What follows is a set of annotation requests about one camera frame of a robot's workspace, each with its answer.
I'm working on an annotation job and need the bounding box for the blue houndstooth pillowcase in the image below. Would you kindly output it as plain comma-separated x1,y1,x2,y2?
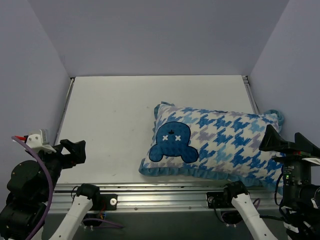
138,102,284,194

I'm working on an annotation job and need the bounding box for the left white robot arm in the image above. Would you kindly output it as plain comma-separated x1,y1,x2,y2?
0,139,101,240

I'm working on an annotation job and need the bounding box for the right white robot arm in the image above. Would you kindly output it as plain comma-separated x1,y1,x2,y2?
222,124,320,240

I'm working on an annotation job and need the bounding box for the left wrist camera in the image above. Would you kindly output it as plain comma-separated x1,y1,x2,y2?
25,129,56,154

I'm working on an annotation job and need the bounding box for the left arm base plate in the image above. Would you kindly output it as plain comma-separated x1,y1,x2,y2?
90,193,118,212

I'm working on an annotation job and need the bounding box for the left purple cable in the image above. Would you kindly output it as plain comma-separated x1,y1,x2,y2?
11,136,55,240

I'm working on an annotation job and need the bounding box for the right aluminium side rail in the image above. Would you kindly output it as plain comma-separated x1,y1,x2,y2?
242,75,260,114

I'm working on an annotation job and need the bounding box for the aluminium side rail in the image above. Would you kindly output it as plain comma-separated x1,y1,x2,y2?
242,75,260,114
54,77,75,145

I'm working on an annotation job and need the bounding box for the left aluminium side rail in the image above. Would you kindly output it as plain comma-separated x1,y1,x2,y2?
54,77,75,145

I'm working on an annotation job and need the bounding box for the aluminium front rail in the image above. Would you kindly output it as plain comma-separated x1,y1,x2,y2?
49,181,278,214

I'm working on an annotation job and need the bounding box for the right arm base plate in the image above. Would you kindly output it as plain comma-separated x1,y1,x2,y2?
206,191,233,209

